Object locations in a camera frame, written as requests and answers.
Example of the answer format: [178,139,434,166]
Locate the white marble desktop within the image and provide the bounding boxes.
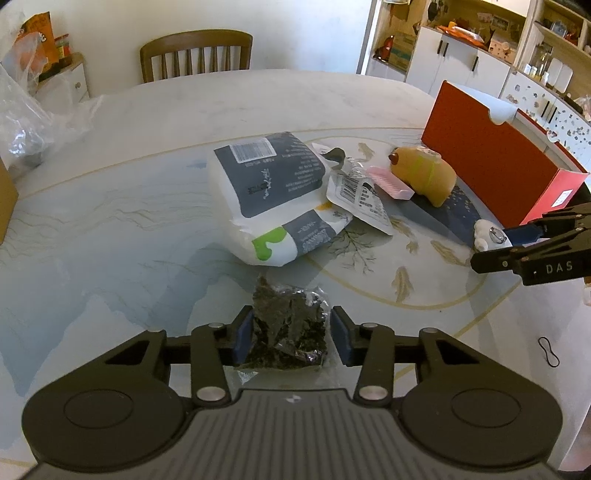
[0,68,591,462]

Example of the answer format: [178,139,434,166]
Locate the red cardboard box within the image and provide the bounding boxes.
[421,80,591,227]

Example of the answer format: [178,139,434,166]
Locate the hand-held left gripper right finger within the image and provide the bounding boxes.
[330,305,492,408]

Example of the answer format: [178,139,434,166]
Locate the dark blue placemat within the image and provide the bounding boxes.
[388,182,483,245]

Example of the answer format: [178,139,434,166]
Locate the dark seaweed packet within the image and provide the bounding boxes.
[233,274,333,384]

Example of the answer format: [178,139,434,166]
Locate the yellow plush toy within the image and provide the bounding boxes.
[388,145,458,207]

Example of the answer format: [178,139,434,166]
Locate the black hair tie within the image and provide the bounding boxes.
[538,337,560,368]

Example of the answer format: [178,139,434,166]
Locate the white wooden wall cabinet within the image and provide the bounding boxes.
[360,0,591,153]

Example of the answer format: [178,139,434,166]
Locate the silver snack packet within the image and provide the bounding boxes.
[313,143,394,236]

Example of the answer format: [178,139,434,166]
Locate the white plush keychain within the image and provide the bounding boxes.
[473,219,513,252]

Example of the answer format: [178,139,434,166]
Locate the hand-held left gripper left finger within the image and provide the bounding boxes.
[95,305,254,408]

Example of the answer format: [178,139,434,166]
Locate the brown cardboard box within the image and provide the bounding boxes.
[0,157,19,245]

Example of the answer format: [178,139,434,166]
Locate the pink soap dish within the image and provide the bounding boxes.
[366,166,415,200]

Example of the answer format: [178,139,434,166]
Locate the wooden chair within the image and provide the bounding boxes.
[140,29,254,84]

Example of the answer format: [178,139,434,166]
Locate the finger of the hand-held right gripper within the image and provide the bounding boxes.
[470,222,591,275]
[502,202,591,245]

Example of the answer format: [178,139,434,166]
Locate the printed cardboard box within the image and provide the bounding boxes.
[390,30,416,70]

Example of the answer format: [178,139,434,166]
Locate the white side cabinet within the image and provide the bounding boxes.
[37,52,90,104]

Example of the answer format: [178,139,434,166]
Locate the orange snack box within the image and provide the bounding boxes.
[16,11,56,70]

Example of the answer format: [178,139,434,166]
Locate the orange tray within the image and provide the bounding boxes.
[436,23,485,44]

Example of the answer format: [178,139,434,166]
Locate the clear plastic bag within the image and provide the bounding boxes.
[0,34,93,167]

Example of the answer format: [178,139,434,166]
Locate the white grey tissue pack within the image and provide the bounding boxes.
[208,131,354,267]

